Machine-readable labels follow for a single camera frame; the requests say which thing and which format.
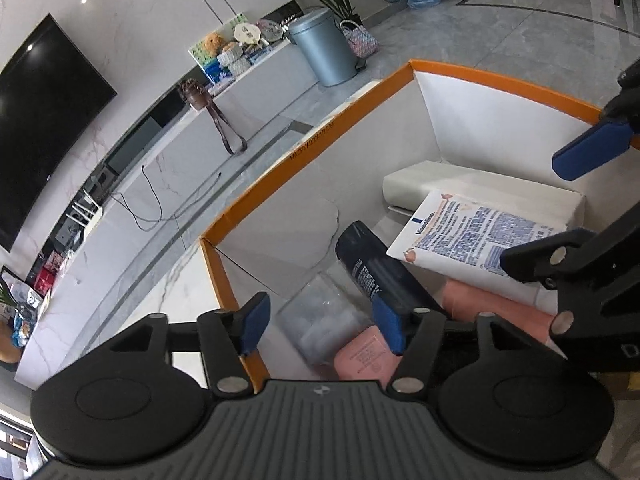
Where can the white lotion tube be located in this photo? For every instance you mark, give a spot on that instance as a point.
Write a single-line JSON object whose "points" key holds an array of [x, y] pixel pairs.
{"points": [[460, 230]]}

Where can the orange cardboard box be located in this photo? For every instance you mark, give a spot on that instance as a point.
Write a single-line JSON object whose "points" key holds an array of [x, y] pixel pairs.
{"points": [[475, 120]]}

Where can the white router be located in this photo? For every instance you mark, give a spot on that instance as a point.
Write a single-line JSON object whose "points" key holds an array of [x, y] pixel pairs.
{"points": [[92, 215]]}

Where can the pink bottle orange cap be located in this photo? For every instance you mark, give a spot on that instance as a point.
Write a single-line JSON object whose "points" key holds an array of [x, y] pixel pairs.
{"points": [[365, 357]]}

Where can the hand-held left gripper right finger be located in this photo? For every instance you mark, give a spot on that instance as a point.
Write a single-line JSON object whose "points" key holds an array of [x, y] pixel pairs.
{"points": [[392, 327]]}

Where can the decorative plate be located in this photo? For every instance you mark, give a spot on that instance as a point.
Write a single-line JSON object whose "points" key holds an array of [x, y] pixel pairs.
{"points": [[270, 29]]}

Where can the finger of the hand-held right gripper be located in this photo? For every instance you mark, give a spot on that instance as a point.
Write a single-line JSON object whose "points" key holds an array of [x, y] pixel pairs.
{"points": [[595, 149], [550, 255]]}

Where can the black wall television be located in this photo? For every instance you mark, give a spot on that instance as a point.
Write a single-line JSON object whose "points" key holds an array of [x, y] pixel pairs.
{"points": [[40, 135]]}

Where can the blue snack bag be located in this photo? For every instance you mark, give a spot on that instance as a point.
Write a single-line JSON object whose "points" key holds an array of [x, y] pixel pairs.
{"points": [[22, 327]]}

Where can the round woven basket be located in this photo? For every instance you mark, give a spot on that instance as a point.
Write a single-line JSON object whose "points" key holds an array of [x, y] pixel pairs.
{"points": [[231, 52], [240, 66]]}

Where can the white marble television console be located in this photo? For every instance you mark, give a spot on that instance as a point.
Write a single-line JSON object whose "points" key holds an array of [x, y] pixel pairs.
{"points": [[175, 160]]}

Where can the plush teddy bear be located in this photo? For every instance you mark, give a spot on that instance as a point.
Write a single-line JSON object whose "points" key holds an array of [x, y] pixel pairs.
{"points": [[213, 42]]}

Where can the landscape picture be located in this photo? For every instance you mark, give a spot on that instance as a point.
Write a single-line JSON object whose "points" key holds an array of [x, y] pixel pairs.
{"points": [[212, 69]]}

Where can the grey-blue trash can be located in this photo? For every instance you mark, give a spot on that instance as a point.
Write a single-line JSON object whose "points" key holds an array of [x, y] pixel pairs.
{"points": [[322, 45]]}

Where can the black set-top box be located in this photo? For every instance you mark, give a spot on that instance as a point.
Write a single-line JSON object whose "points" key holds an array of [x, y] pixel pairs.
{"points": [[67, 235]]}

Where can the clear plastic cube box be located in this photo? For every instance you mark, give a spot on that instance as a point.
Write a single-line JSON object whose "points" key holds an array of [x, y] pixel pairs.
{"points": [[315, 320]]}

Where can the white box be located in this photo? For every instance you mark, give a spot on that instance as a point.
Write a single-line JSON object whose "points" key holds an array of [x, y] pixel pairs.
{"points": [[475, 180]]}

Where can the pink white woven bag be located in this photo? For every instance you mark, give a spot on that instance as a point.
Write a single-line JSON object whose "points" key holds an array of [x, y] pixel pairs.
{"points": [[361, 40]]}

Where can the round hand fan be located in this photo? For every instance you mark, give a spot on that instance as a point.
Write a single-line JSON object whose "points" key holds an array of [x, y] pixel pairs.
{"points": [[246, 33]]}

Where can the green plant in glass vase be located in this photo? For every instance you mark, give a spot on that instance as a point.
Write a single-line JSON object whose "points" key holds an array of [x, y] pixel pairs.
{"points": [[6, 296]]}

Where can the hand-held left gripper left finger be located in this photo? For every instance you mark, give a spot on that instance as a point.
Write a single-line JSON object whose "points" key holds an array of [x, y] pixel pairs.
{"points": [[252, 322]]}

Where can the dark tube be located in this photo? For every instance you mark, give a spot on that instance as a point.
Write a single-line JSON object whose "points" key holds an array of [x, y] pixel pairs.
{"points": [[380, 270]]}

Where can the gold vase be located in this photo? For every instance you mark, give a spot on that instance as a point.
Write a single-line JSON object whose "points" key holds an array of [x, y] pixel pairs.
{"points": [[7, 345]]}

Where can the pink cylindrical bottle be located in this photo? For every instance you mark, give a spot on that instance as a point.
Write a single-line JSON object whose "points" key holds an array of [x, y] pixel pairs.
{"points": [[490, 310]]}

